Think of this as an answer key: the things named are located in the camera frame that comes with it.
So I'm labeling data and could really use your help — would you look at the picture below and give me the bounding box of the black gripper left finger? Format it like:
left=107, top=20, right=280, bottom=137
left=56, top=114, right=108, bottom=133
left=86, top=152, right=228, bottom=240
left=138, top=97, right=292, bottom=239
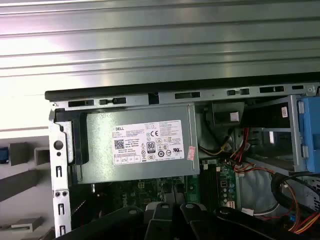
left=56, top=202, right=176, bottom=240

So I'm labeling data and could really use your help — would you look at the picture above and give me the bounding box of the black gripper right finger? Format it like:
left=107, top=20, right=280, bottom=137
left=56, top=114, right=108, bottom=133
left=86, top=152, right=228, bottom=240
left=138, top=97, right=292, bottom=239
left=179, top=202, right=301, bottom=240

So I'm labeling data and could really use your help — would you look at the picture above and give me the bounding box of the hard disk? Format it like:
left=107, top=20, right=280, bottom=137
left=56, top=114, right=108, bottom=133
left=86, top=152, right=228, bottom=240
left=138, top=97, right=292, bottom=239
left=0, top=147, right=10, bottom=165

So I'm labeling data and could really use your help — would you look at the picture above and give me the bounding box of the black RAM slot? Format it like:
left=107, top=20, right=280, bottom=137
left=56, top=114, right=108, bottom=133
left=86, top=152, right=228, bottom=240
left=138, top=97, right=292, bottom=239
left=210, top=163, right=221, bottom=208
left=200, top=163, right=212, bottom=213

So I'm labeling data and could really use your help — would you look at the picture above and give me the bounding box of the green motherboard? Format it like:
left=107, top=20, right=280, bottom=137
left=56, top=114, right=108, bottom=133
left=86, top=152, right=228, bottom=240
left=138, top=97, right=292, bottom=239
left=92, top=159, right=241, bottom=216

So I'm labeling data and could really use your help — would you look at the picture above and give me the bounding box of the grey Dell power supply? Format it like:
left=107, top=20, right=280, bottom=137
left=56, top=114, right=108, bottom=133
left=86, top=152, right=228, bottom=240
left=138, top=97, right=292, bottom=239
left=72, top=103, right=201, bottom=185

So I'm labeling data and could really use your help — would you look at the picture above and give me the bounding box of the black open PC case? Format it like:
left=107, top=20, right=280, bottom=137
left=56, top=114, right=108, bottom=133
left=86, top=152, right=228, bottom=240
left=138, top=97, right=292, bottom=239
left=44, top=72, right=320, bottom=240

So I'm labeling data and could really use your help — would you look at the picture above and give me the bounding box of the metal drive cage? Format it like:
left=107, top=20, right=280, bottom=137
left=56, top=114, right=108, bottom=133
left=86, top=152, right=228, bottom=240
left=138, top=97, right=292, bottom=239
left=239, top=94, right=302, bottom=176

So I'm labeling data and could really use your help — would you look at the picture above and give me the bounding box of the yellow black wire bundle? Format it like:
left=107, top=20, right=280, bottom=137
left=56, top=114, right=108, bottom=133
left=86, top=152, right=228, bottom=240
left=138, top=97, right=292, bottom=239
left=199, top=142, right=233, bottom=159

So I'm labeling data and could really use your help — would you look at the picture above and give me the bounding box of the thick black cable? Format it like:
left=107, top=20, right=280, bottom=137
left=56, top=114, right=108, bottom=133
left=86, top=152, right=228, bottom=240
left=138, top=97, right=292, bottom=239
left=271, top=172, right=320, bottom=226

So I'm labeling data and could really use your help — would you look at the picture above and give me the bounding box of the red orange wire bundle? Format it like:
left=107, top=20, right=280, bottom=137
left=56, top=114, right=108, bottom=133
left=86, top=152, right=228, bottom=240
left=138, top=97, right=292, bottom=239
left=227, top=127, right=254, bottom=171

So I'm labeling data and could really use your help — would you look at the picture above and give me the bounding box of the multicoloured disk power wire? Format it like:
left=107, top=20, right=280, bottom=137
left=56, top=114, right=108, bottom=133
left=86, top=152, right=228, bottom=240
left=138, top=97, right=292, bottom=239
left=287, top=211, right=320, bottom=235

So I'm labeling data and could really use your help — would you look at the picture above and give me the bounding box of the blue plastic drive bracket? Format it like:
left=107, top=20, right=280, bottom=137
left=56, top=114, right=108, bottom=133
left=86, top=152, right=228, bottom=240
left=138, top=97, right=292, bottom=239
left=296, top=96, right=320, bottom=173

